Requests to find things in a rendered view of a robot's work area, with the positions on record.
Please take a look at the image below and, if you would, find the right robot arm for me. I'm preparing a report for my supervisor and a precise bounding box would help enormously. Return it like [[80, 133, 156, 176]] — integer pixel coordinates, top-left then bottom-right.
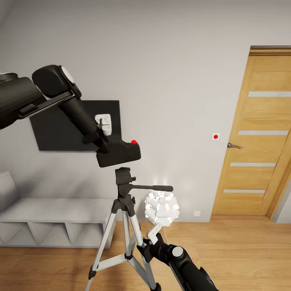
[[137, 222, 219, 291]]

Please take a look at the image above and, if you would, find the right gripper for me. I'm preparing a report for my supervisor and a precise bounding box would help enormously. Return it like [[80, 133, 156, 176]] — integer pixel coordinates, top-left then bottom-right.
[[137, 233, 165, 263]]

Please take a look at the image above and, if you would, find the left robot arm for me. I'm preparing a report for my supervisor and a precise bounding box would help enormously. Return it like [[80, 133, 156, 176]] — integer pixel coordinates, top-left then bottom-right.
[[0, 65, 112, 152]]

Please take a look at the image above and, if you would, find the digital camera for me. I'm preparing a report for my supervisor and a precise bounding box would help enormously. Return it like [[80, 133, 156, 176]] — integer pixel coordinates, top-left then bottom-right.
[[96, 139, 141, 168]]

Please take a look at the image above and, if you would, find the camera tripod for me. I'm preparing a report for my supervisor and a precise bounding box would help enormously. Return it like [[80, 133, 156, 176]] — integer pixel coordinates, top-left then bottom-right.
[[85, 167, 173, 291]]

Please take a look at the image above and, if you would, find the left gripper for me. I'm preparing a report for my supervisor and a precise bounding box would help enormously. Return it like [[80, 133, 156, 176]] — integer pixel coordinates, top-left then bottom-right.
[[69, 108, 109, 152]]

